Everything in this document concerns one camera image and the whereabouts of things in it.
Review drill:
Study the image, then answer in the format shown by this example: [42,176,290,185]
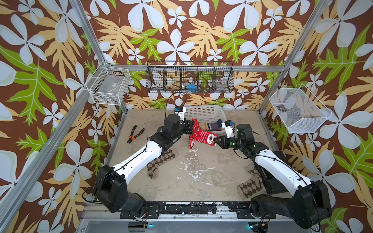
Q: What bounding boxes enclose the orange black cutting pliers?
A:
[127,125,145,144]

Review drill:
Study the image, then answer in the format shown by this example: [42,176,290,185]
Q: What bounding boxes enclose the black wire wall basket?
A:
[145,61,235,94]

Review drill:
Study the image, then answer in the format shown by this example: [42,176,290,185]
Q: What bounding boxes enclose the beige brown argyle sock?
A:
[147,150,176,179]

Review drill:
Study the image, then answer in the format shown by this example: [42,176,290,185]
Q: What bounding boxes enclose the beige purple striped sock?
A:
[204,119,222,131]

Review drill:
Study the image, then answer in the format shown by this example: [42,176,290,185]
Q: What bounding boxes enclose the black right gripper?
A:
[213,134,245,151]

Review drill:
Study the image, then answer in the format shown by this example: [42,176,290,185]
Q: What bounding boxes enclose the aluminium frame post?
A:
[259,0,331,113]
[69,1,128,114]

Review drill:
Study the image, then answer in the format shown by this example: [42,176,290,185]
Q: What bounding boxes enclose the white plastic laundry basket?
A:
[185,105,227,128]

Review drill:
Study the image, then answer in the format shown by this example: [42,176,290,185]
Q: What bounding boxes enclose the aluminium frame post left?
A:
[69,1,128,114]

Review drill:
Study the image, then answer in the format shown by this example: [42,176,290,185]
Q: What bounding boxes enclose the black metal base rail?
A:
[120,202,261,220]

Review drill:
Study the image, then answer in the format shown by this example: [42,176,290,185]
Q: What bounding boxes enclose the aluminium frame post right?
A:
[259,0,331,113]

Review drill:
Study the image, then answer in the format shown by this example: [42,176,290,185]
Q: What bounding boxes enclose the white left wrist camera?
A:
[174,106,186,121]

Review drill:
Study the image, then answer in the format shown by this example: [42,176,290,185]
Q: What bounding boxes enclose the white mesh wall basket right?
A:
[269,84,332,134]

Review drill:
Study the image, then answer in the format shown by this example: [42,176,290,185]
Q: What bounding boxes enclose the white wire wall basket left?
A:
[86,64,131,106]

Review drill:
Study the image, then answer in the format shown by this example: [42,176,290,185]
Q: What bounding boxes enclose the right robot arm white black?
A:
[214,120,332,229]

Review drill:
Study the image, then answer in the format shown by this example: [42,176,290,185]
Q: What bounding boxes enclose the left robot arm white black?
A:
[93,114,196,215]

